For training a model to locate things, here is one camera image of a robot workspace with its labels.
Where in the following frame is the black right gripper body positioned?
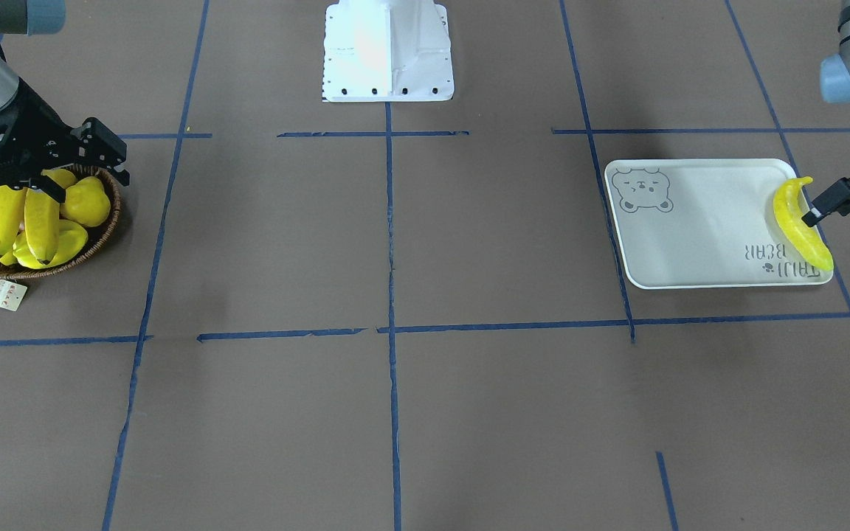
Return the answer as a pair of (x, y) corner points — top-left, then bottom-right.
(0, 81), (80, 187)

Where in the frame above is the yellow banana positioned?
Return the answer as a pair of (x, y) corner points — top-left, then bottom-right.
(0, 186), (27, 256)
(772, 177), (835, 271)
(23, 190), (65, 263)

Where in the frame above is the woven brown fruit basket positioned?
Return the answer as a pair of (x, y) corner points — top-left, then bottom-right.
(0, 164), (122, 281)

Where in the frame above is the yellow pear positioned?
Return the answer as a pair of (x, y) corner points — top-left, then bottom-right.
(60, 176), (111, 228)

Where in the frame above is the yellow starfruit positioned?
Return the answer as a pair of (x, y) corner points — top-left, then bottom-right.
(0, 219), (89, 270)

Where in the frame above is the small paper label tag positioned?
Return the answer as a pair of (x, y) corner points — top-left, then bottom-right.
(0, 279), (28, 312)

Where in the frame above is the white bear print tray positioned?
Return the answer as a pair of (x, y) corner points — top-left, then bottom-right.
(604, 159), (834, 290)

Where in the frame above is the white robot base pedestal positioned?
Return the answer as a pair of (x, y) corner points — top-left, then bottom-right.
(322, 1), (455, 102)

